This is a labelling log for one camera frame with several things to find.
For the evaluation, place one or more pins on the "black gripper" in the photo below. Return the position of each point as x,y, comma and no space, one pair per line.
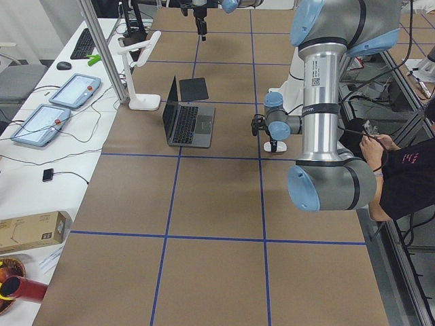
199,13
274,141

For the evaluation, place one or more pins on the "white computer mouse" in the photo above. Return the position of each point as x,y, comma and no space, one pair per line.
281,147

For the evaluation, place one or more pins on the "black mouse pad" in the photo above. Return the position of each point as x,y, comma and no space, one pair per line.
193,89

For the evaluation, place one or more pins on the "grey laptop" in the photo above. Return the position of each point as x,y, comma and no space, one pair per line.
187,125

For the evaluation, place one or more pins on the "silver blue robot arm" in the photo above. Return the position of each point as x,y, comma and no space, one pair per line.
326,177
227,5

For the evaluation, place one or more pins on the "black desk mouse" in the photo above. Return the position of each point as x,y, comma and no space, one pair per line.
63,66

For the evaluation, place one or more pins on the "green object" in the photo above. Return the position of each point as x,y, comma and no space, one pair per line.
93,59

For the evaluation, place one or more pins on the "black keyboard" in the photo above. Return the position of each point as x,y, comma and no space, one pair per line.
84,46

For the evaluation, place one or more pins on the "person in black shirt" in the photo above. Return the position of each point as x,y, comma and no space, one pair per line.
405,184

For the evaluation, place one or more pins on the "blue teach pendant far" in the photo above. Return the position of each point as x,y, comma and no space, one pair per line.
76,91

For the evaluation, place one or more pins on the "blue teach pendant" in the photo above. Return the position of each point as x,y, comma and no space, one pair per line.
42,125
76,91

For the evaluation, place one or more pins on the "blue teach pendant near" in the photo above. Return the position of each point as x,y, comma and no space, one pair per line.
42,125

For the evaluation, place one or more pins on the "small black device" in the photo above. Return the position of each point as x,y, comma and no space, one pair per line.
48,174

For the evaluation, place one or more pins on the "cardboard box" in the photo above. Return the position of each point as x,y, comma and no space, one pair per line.
33,231

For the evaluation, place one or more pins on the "woven basket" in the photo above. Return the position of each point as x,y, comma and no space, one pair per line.
10,267

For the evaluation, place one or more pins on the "red bottle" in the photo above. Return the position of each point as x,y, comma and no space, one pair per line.
21,288

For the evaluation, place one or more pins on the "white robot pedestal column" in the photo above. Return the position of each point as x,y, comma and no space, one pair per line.
292,88

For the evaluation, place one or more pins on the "aluminium frame post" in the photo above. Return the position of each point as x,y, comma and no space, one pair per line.
90,17

